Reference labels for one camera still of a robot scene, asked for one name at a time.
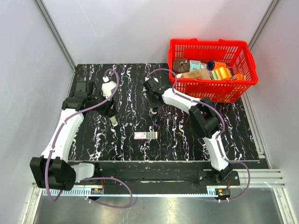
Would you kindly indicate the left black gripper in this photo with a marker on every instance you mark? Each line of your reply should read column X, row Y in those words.
column 110, row 109

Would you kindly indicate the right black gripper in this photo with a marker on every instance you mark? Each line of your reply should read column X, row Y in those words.
column 152, row 105

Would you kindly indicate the beige stapler magazine piece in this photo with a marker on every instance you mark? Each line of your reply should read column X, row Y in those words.
column 113, row 121

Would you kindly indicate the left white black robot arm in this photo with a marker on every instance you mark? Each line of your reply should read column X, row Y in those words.
column 51, row 170

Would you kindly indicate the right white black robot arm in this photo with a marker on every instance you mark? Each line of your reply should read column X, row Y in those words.
column 206, row 122

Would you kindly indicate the brown round item in basket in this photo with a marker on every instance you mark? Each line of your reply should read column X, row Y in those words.
column 181, row 65

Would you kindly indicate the red white staple box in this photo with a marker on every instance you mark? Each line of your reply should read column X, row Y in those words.
column 145, row 135

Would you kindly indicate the light blue card box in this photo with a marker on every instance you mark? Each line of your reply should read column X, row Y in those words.
column 195, row 65

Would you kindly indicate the brown cardboard package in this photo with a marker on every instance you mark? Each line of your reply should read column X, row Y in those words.
column 202, row 74

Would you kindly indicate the blue capped orange bottle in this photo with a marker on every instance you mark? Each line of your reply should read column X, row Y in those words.
column 211, row 65

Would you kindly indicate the yellow green box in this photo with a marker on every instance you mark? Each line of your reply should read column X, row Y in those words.
column 221, row 73

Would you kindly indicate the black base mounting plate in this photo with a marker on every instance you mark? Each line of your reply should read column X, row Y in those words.
column 195, row 172

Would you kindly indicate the orange snack packet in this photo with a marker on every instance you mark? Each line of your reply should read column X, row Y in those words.
column 238, row 77

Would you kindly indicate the aluminium rail with ruler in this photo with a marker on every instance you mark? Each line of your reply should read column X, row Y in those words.
column 143, row 190

